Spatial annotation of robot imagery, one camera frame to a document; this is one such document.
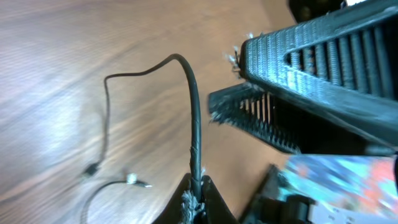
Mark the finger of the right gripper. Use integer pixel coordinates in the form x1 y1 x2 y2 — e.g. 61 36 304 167
208 83 395 156

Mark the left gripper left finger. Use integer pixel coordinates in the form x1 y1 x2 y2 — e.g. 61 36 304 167
152 173 191 224

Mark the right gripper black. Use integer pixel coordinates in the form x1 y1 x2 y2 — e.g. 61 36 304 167
240 0 397 137

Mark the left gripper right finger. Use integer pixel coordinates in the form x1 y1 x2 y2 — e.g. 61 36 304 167
201 175 239 224

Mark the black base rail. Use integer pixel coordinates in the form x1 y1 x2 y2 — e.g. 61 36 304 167
239 164 315 224

